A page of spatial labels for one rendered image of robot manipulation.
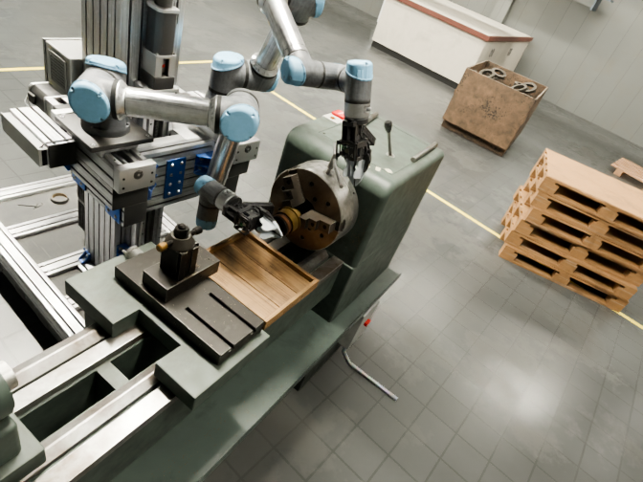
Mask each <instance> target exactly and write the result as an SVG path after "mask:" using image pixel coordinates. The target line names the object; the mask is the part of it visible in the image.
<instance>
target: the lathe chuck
mask: <svg viewBox="0 0 643 482"><path fill-rule="evenodd" d="M294 168H296V169H297V172H298V175H299V181H300V184H301V188H302V191H303V195H304V198H305V199H306V200H305V202H304V203H302V204H300V205H298V206H297V207H295V208H296V209H300V210H301V211H302V212H303V213H306V212H307V211H309V210H311V208H310V207H309V206H308V201H309V202H310V203H311V204H312V205H313V207H314V210H315V211H317V212H319V213H321V214H323V215H325V216H327V217H329V218H331V219H333V220H336V221H338V222H340V223H342V222H343V221H344V224H343V228H342V230H341V231H336V230H333V231H332V232H330V233H329V234H327V233H325V232H323V231H321V230H315V231H313V230H310V229H308V228H307V229H305V230H304V229H302V228H299V229H298V230H296V231H293V232H291V233H289V234H287V236H286V237H287V238H288V239H289V240H290V241H291V242H293V243H294V244H296V245H297V246H299V247H301V248H304V249H307V250H311V251H317V250H322V249H325V248H327V247H328V246H330V245H331V244H333V243H334V242H336V241H337V240H338V239H340V238H341V237H343V236H344V235H345V234H346V233H347V231H348V230H349V228H350V226H351V224H352V221H353V216H354V204H353V199H352V195H351V193H350V190H349V188H348V186H347V184H346V183H345V181H344V179H343V178H342V177H341V179H342V182H343V185H344V187H343V188H340V187H339V184H338V180H337V177H336V174H335V171H334V169H332V170H331V171H330V173H331V176H326V175H325V174H323V171H324V170H327V165H325V164H321V163H317V162H307V163H303V164H299V165H296V166H294V167H292V168H289V169H287V170H285V171H283V172H282V173H280V174H279V175H278V176H277V178H276V180H275V181H274V183H273V186H272V190H271V197H270V202H272V203H273V205H274V207H275V209H274V212H273V216H275V215H276V213H277V212H279V210H280V209H281V208H283V205H282V201H283V200H285V198H284V195H283V192H282V191H284V190H286V188H285V185H284V182H283V179H282V178H283V177H285V176H288V175H290V174H289V170H291V169H294Z"/></svg>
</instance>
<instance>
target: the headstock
mask: <svg viewBox="0 0 643 482"><path fill-rule="evenodd" d="M385 121H386V120H385V119H383V118H381V117H380V116H377V117H376V118H375V119H373V120H372V121H370V122H369V123H368V124H366V127H367V129H368V130H369V131H370V132H371V133H372V134H373V135H374V137H375V138H376V142H375V144H374V145H371V146H370V149H371V150H372V151H371V163H370V165H369V166H370V167H369V168H368V169H367V171H366V173H365V175H364V177H363V179H362V180H361V182H360V183H359V184H357V185H356V186H354V188H355V190H356V193H357V197H358V203H359V211H358V217H357V220H356V222H355V224H354V226H353V228H352V229H351V230H350V231H349V232H348V233H347V234H345V235H344V236H343V237H341V238H340V239H338V240H337V241H336V242H334V243H333V244H331V245H330V246H328V247H327V248H325V250H327V251H328V252H330V253H332V254H333V255H335V256H336V257H338V258H339V259H341V260H342V261H343V262H344V263H345V264H347V265H348V266H350V267H353V268H356V267H358V266H359V265H360V264H362V263H363V262H364V261H365V260H366V259H367V258H369V257H370V256H371V255H372V254H373V253H374V252H376V251H377V250H378V249H379V248H381V247H382V246H383V245H384V244H385V243H386V242H387V241H389V239H390V238H391V237H392V236H394V235H395V234H396V233H397V232H398V231H399V230H401V229H402V228H403V227H404V226H406V225H407V224H408V223H409V222H410V221H411V219H412V217H413V215H414V213H415V212H416V210H417V208H418V206H419V204H420V203H421V201H422V199H423V197H424V195H425V193H426V191H427V189H428V187H429V185H430V183H431V181H432V178H433V176H434V174H435V172H436V170H437V169H438V168H439V166H440V164H441V162H442V160H443V158H444V152H443V151H442V150H441V149H439V148H437V147H435V148H434V149H433V150H431V151H430V152H428V153H427V154H425V155H424V156H422V157H421V158H420V159H418V160H417V161H415V162H414V163H413V162H412V161H411V160H410V158H411V157H413V156H414V155H416V154H417V153H419V152H420V151H422V150H423V149H425V148H426V147H428V146H429V145H431V144H430V143H428V142H425V141H424V140H422V139H420V138H418V137H416V136H414V135H413V134H412V133H410V132H408V131H406V130H404V129H402V128H401V127H399V126H397V125H395V124H392V128H391V131H390V140H391V154H393V155H394V156H395V157H394V158H391V157H389V156H388V155H387V153H388V133H387V131H386V129H385V127H384V122H385ZM342 127H343V123H342V122H340V123H336V122H334V121H332V120H330V119H328V118H326V117H320V118H318V119H315V120H311V121H309V122H306V123H304V124H301V125H298V126H296V127H294V128H293V129H292V130H291V131H290V132H289V134H288V135H287V137H286V140H285V144H284V146H283V150H282V154H281V157H280V161H279V165H278V168H277V175H276V178H277V176H278V175H279V174H280V173H282V172H283V171H285V170H287V169H289V167H290V168H292V167H293V166H296V165H299V164H303V163H305V162H307V161H311V160H324V161H327V162H330V160H331V158H332V156H333V142H335V143H337V140H339V139H341V138H342ZM293 151H294V152H293ZM295 153H296V154H295ZM297 153H298V154H297ZM297 155H298V156H297ZM294 159H295V160H294ZM376 166H377V167H380V168H381V170H380V171H377V170H375V169H376ZM385 168H386V169H390V170H391V172H392V173H388V172H387V171H386V170H385ZM276 178H275V180H276ZM363 210H364V211H363ZM362 216H363V217H362ZM359 219H360V220H359ZM358 221H359V222H358ZM361 226H362V227H361ZM355 227H356V228H355ZM356 229H357V230H356ZM364 232H365V233H364ZM358 234H359V235H358ZM351 236H352V237H351ZM356 237H357V238H356ZM359 238H360V239H359ZM352 241H354V242H353V243H352ZM358 244H359V245H358ZM351 245H352V246H351ZM354 245H355V246H354ZM356 246H357V247H356ZM359 246H360V247H359ZM357 249H358V250H357Z"/></svg>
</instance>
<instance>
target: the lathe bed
mask: <svg viewBox="0 0 643 482"><path fill-rule="evenodd" d="M286 236H287V235H285V236H283V237H282V238H273V237H271V238H267V239H262V240H263V241H264V242H266V243H267V244H269V245H270V246H271V247H273V248H274V249H276V250H277V251H278V252H280V253H282V254H283V255H284V256H286V257H287V258H289V259H290V260H291V261H293V262H294V263H296V264H297V265H298V266H300V267H301V268H303V269H304V270H305V271H307V272H308V273H310V274H311V275H313V276H314V277H315V278H317V279H318V280H319V283H318V285H317V288H316V289H315V290H314V291H312V292H311V293H310V294H309V295H307V296H306V297H305V298H303V299H302V300H301V301H300V302H299V303H297V304H296V305H295V306H294V307H292V308H291V309H290V310H289V311H287V312H286V313H285V314H284V315H282V316H281V317H280V318H279V319H277V320H276V321H275V322H274V323H272V324H271V325H270V326H269V327H267V328H266V329H265V330H263V329H262V330H263V331H264V332H266V333H267V334H268V335H269V336H270V337H269V340H268V343H267V346H269V345H270V344H271V343H272V342H273V341H274V340H276V339H277V338H278V337H279V336H280V335H282V334H283V333H284V332H285V331H286V330H287V329H289V328H290V327H291V326H292V325H293V324H294V323H296V322H297V321H298V320H299V319H300V318H301V317H303V316H304V315H305V314H306V313H307V312H308V311H310V310H311V309H312V308H313V307H314V306H315V305H317V304H318V303H319V302H320V301H321V300H322V299H324V298H325V297H326V296H327V295H328V294H330V291H331V289H332V287H333V284H334V282H335V280H336V277H337V275H338V273H339V270H340V268H341V267H342V265H343V263H344V262H343V261H342V260H341V259H339V258H338V257H336V256H335V255H334V256H332V257H331V258H330V259H329V258H328V256H329V255H328V254H327V252H326V250H317V251H311V250H307V249H304V248H301V247H299V246H297V245H296V244H294V243H293V242H291V241H290V240H289V239H288V238H287V237H286ZM267 346H266V347H267ZM169 353H170V351H169V350H168V349H167V348H166V347H165V346H164V345H162V344H161V343H160V342H159V341H158V340H157V339H156V338H154V337H153V336H152V335H151V334H150V333H149V332H148V331H147V330H145V329H144V328H143V326H142V325H141V324H140V323H137V324H135V325H134V326H132V327H130V328H129V329H127V330H125V331H124V332H122V333H120V334H119V335H117V336H115V337H114V338H112V337H111V336H110V335H109V334H107V333H106V332H105V331H104V330H103V329H102V328H101V327H100V326H99V325H98V324H97V323H94V324H92V325H90V326H88V327H86V328H85V329H83V330H81V331H79V332H77V333H76V334H74V335H72V336H71V337H69V338H67V339H66V340H63V341H61V342H59V343H57V344H56V345H54V346H52V347H50V348H48V349H47V350H45V351H43V352H41V353H39V354H37V355H36V356H34V357H32V358H30V359H28V360H26V361H24V362H22V363H20V364H18V365H17V366H16V367H14V368H12V371H13V372H14V374H15V376H16V378H17V380H18V387H17V388H15V389H13V390H11V393H12V396H13V398H14V402H15V407H14V409H13V413H14V414H15V415H16V416H17V418H18V419H19V420H20V421H21V422H22V423H23V424H24V425H25V427H26V428H27V429H28V430H29V431H30V432H31V433H32V434H33V436H34V437H35V438H36V439H37V440H38V441H39V442H40V444H41V445H42V446H43V447H44V448H45V452H46V462H45V463H44V464H42V465H41V466H40V467H38V468H37V469H35V470H34V471H32V472H31V473H30V474H28V475H27V476H26V477H24V478H23V479H21V480H20V481H19V482H110V481H112V480H113V479H114V478H115V477H116V476H117V475H119V474H120V473H121V472H122V471H123V470H125V469H126V468H127V467H128V466H129V465H130V464H132V463H133V462H134V461H135V460H136V459H137V458H139V457H140V456H141V455H142V454H143V453H144V452H145V451H147V450H148V449H149V448H150V447H151V446H153V445H154V444H155V443H156V442H157V441H158V440H160V439H161V438H162V437H163V436H164V435H165V434H167V433H168V432H169V431H170V430H171V429H172V428H174V427H175V426H176V425H177V424H178V423H180V422H181V421H182V420H183V419H184V418H185V417H187V416H188V415H189V414H190V413H191V412H192V410H190V409H189V408H188V407H187V406H186V405H185V404H184V403H183V402H182V401H181V400H179V399H178V398H177V397H176V396H174V395H173V394H172V393H171V392H170V391H169V390H168V389H167V388H166V387H165V386H164V385H163V384H162V383H161V382H160V381H159V380H158V379H157V378H156V377H155V376H154V370H155V364H156V362H158V361H159V360H160V359H162V358H163V357H165V356H166V355H168V354H169Z"/></svg>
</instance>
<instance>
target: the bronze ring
mask: <svg viewBox="0 0 643 482"><path fill-rule="evenodd" d="M299 217H300V213H299V211H298V210H297V209H296V208H289V207H283V208H281V209H280V210H279V212H277V213H276V215H275V216H274V219H275V220H276V222H277V224H278V226H279V228H280V230H281V232H282V234H283V236H284V235H286V234H289V233H291V232H293V231H296V230H298V229H299V227H300V219H299Z"/></svg>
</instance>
